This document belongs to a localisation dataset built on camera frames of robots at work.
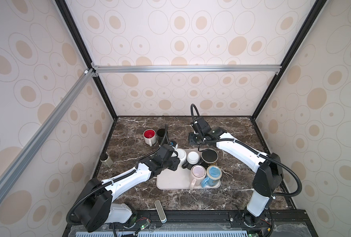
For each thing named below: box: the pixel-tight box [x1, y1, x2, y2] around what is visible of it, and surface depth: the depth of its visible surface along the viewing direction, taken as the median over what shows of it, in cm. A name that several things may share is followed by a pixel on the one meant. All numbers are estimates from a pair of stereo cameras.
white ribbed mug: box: [175, 148, 187, 166], surface depth 90 cm
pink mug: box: [189, 164, 207, 191], surface depth 79 cm
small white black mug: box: [181, 151, 200, 170], surface depth 88 cm
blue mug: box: [200, 164, 223, 188], surface depth 80 cm
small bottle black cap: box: [99, 153, 114, 168], surface depth 88 cm
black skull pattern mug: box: [198, 148, 219, 169], surface depth 86 cm
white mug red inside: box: [142, 128, 157, 147], surface depth 102 cm
